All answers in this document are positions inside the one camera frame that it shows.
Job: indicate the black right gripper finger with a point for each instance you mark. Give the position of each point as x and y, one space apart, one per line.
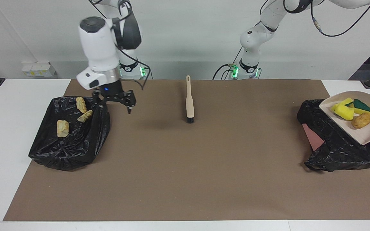
131 100
100 98

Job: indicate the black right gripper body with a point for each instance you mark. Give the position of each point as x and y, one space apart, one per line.
112 91

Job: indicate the green and yellow sponge piece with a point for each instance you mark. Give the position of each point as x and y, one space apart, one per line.
363 106

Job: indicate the brown bread roll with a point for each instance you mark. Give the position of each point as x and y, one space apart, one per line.
362 121

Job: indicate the large yellow sponge piece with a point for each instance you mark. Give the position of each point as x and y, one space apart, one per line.
345 113

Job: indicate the pale bread chunk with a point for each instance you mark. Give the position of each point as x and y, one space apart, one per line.
63 128

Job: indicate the small yellow sponge piece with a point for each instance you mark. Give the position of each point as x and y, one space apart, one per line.
340 103

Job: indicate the beige brush with black bristles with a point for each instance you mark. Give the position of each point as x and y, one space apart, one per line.
190 106

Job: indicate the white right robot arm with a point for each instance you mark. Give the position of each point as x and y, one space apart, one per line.
98 48

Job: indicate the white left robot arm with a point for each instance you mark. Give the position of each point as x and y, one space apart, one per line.
255 38

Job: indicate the black trash bag bin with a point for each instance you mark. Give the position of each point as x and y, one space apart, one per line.
75 147

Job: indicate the black bag lining pink bin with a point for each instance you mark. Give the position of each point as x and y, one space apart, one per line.
342 154

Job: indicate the brown paper table mat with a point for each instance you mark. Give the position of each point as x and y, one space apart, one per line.
188 186

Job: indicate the white wall box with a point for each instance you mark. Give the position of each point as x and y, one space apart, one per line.
39 69

